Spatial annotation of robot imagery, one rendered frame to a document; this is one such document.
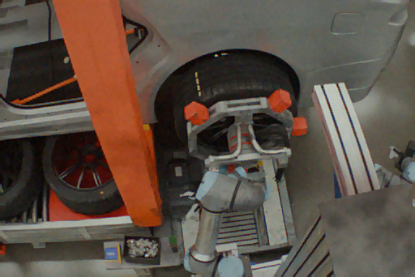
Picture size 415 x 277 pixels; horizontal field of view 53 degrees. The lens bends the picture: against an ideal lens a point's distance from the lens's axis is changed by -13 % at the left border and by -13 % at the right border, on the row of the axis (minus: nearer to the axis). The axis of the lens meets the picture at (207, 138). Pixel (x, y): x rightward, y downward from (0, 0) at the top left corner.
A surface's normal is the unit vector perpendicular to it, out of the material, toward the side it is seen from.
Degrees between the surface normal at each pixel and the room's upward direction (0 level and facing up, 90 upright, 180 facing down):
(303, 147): 0
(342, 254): 0
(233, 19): 90
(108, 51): 90
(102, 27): 90
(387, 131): 0
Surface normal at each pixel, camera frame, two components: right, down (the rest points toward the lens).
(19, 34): 0.10, 0.41
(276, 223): 0.00, -0.51
